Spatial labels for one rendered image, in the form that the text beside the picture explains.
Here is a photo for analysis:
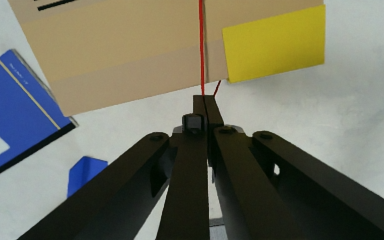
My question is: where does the brown cardboard box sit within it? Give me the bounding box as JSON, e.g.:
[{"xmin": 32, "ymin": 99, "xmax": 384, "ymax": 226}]
[{"xmin": 7, "ymin": 0, "xmax": 323, "ymax": 117}]

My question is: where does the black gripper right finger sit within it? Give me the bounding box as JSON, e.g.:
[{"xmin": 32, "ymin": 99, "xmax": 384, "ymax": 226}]
[{"xmin": 204, "ymin": 95, "xmax": 384, "ymax": 240}]

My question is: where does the blue notebook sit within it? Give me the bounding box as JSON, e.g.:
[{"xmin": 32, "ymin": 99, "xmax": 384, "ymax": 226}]
[{"xmin": 0, "ymin": 49, "xmax": 79, "ymax": 174}]

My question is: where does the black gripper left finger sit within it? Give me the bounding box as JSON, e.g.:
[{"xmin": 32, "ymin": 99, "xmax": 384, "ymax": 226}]
[{"xmin": 16, "ymin": 95, "xmax": 210, "ymax": 240}]

